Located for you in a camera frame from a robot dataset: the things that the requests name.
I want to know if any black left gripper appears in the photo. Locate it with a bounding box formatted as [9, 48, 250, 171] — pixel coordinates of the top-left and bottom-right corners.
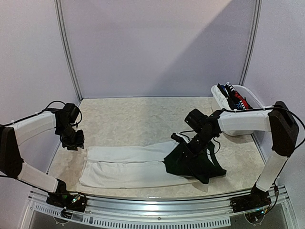
[57, 123, 85, 150]

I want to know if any white and green t-shirt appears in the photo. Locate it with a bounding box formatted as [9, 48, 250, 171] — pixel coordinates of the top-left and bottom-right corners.
[79, 141, 226, 188]

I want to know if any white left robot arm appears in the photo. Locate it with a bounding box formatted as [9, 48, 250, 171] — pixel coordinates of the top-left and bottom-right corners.
[0, 108, 84, 207]

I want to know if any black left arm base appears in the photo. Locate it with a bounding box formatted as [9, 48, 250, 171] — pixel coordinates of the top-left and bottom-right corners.
[46, 179, 88, 212]

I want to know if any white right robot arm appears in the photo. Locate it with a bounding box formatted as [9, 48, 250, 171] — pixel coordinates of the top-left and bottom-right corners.
[184, 101, 305, 208]

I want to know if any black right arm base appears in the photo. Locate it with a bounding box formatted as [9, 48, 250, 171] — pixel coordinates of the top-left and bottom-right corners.
[230, 183, 279, 214]

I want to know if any dark patterned clothes pile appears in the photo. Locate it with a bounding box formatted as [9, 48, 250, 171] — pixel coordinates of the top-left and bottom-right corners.
[217, 82, 252, 110]

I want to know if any white plastic laundry basket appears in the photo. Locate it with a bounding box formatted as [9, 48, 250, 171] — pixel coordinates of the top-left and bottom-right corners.
[209, 83, 271, 136]

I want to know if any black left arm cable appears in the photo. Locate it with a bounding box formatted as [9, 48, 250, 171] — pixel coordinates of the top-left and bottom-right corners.
[44, 100, 83, 129]

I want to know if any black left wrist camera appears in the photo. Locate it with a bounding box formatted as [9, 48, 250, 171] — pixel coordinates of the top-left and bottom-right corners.
[63, 103, 81, 124]

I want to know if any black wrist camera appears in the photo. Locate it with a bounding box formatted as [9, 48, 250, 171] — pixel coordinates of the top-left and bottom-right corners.
[63, 103, 81, 124]
[184, 108, 208, 133]

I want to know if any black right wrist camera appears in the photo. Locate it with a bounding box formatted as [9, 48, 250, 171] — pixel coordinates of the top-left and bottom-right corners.
[184, 108, 208, 133]

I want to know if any aluminium front rail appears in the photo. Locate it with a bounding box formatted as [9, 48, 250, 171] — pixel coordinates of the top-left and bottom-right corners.
[21, 186, 298, 229]

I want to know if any left aluminium frame post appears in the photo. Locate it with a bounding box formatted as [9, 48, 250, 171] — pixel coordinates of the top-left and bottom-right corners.
[54, 0, 83, 102]

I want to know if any aluminium frame post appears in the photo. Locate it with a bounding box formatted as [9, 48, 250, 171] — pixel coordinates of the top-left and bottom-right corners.
[238, 0, 262, 85]
[54, 0, 83, 102]

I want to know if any right aluminium frame post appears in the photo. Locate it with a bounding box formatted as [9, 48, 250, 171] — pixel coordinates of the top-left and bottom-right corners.
[238, 0, 262, 85]

